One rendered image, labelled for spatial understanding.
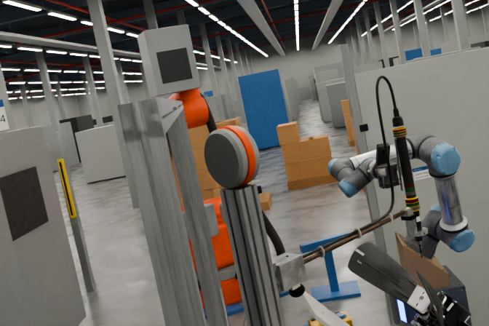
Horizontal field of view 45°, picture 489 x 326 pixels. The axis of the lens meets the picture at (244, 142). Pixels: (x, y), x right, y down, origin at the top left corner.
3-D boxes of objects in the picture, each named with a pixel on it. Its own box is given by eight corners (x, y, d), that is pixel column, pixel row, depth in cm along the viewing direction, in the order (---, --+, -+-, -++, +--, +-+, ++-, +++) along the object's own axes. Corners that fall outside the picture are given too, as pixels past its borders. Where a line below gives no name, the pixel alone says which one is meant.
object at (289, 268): (281, 295, 153) (275, 264, 152) (263, 292, 159) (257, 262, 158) (308, 281, 160) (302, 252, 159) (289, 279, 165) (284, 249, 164)
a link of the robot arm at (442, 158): (458, 231, 271) (438, 131, 247) (479, 248, 257) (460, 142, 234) (436, 243, 269) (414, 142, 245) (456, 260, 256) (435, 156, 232)
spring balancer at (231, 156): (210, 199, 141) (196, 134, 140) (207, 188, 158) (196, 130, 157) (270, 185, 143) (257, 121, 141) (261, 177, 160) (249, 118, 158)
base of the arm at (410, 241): (399, 236, 281) (411, 219, 280) (425, 252, 283) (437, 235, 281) (408, 247, 267) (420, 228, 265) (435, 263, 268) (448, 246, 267)
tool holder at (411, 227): (418, 239, 193) (412, 210, 192) (399, 238, 199) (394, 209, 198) (432, 231, 199) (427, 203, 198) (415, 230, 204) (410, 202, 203)
